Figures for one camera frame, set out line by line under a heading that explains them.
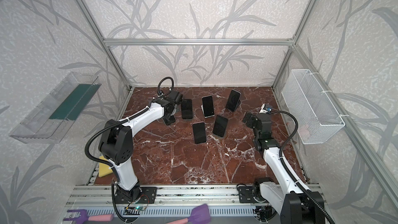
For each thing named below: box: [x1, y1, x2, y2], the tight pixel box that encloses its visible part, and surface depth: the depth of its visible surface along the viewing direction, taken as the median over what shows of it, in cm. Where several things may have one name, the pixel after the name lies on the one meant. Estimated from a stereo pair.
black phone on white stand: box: [201, 95, 216, 119], surface depth 101 cm
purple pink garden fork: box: [63, 208, 115, 224], surface depth 69 cm
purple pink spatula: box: [166, 203, 212, 224], surface depth 69 cm
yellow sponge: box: [98, 155, 114, 178], surface depth 81 cm
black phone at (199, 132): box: [192, 121, 207, 144], surface depth 86 cm
